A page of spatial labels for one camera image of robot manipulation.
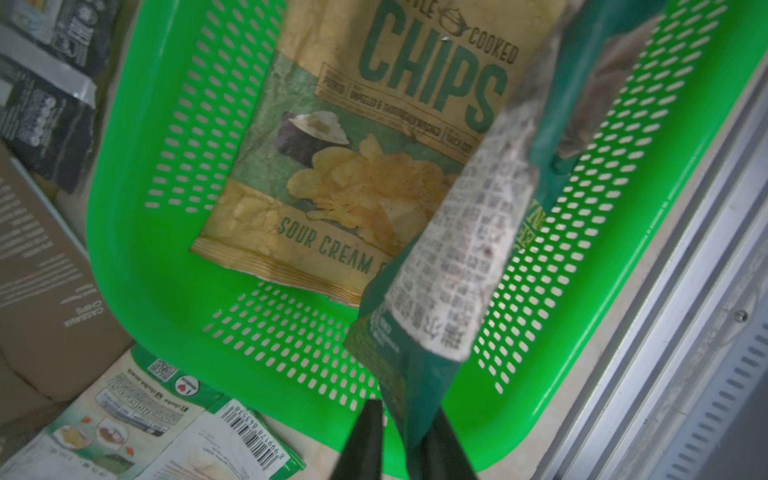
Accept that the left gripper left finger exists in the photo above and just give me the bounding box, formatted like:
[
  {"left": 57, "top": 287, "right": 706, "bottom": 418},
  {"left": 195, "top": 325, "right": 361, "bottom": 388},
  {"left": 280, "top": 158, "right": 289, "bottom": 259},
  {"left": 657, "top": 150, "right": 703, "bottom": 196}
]
[{"left": 330, "top": 399, "right": 384, "bottom": 480}]

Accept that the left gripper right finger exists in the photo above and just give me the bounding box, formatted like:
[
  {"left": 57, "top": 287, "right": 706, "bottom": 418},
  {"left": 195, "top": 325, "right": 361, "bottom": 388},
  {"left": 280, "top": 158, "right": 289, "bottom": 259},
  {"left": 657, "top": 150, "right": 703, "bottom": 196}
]
[{"left": 407, "top": 408, "right": 477, "bottom": 480}]

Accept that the dark green Real chips bag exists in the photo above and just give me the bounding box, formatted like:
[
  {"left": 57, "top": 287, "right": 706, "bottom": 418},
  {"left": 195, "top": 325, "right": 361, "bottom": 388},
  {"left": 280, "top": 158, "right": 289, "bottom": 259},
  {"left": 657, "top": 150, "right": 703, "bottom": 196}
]
[{"left": 345, "top": 1, "right": 663, "bottom": 451}]

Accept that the yellow kettle chips bag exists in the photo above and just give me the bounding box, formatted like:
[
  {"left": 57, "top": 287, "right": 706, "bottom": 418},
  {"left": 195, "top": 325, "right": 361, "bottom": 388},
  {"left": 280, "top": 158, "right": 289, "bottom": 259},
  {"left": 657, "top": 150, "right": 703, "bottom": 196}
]
[{"left": 192, "top": 0, "right": 565, "bottom": 306}]

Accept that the green Chuba cassava chips bag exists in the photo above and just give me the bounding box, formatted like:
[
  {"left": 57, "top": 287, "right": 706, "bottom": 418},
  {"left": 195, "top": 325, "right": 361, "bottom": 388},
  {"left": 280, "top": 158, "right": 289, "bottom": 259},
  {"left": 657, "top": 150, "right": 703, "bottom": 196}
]
[{"left": 1, "top": 345, "right": 306, "bottom": 479}]

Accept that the brown Lerna cassava bag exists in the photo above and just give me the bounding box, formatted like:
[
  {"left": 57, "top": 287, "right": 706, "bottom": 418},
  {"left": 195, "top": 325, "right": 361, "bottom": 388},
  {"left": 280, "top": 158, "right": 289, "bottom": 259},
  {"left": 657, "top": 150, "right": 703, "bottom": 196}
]
[{"left": 1, "top": 148, "right": 134, "bottom": 429}]

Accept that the black and yellow snack bag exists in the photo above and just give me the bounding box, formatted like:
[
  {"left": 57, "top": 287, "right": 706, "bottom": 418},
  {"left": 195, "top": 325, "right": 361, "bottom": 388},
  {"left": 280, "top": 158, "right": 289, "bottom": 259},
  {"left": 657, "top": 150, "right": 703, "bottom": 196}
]
[{"left": 1, "top": 0, "right": 130, "bottom": 193}]

